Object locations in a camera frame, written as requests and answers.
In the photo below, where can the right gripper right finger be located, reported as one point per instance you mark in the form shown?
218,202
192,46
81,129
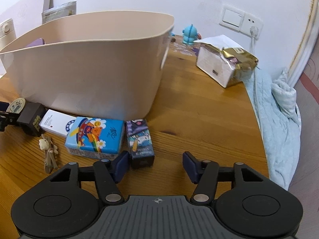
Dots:
241,198

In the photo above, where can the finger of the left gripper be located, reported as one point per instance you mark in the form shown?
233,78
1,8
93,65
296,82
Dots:
7,118

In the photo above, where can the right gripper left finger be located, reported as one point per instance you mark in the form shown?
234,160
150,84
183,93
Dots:
72,198

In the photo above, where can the round cream tin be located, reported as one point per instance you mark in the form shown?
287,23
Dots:
16,106

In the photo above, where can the black cube box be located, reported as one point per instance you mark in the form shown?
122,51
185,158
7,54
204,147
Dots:
30,118

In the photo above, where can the blue bear tissue pack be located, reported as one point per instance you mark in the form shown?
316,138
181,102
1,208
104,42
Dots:
95,138

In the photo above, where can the dark cartoon card box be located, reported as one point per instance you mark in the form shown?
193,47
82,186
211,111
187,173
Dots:
139,143

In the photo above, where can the white flat card box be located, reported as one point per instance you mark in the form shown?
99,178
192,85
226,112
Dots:
57,123

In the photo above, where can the white thermos bottle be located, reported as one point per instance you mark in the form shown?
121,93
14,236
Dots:
7,32

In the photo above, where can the light blue blanket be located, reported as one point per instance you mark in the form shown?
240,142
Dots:
279,120

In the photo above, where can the beige plastic storage bin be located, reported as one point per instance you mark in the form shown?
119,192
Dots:
104,64

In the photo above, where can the banana chips snack bag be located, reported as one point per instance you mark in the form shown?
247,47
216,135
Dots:
66,9

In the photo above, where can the white gold snack box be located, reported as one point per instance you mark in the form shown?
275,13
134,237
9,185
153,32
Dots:
226,66

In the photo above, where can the white paper sheet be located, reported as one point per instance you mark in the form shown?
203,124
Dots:
220,42

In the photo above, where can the patterned table mat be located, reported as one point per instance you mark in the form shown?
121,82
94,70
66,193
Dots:
177,46

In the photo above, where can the blue cartoon figurine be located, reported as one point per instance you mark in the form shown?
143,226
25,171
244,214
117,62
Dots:
190,35

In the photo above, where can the lilac board leaning on wall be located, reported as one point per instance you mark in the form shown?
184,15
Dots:
26,12

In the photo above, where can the white wall switch socket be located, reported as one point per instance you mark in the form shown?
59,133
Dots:
240,21

